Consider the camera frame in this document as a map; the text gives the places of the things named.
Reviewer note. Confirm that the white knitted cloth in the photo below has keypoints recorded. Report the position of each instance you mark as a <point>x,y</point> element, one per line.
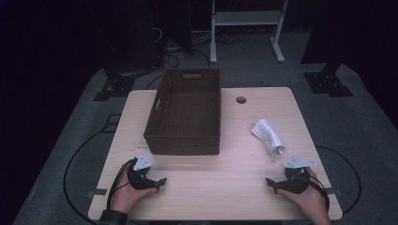
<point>267,134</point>

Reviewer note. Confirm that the person's right hand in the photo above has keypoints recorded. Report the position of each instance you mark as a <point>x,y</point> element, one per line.
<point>313,203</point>

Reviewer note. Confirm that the brown wicker basket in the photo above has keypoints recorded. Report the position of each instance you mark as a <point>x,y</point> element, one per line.
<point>186,118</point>

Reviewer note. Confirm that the black stand base with bolts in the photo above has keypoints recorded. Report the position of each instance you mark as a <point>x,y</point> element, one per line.
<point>328,84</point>

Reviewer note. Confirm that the white metal stand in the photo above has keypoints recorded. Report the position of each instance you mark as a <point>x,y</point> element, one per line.
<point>247,18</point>

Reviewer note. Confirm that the black tape square outline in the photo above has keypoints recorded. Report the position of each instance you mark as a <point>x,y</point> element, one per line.
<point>106,123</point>

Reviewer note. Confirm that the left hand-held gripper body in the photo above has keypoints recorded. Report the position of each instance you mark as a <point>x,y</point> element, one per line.
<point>139,181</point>

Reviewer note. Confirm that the person's left hand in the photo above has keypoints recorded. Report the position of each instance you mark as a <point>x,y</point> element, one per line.
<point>125,197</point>

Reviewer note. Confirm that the black stand base with struts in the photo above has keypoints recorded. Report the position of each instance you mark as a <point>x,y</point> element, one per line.
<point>115,86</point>

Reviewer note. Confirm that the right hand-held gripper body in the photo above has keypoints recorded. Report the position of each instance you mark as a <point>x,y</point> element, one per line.
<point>294,184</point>

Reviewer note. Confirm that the grey tape strip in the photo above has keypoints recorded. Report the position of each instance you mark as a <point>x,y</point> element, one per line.
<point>97,192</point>
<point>334,191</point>

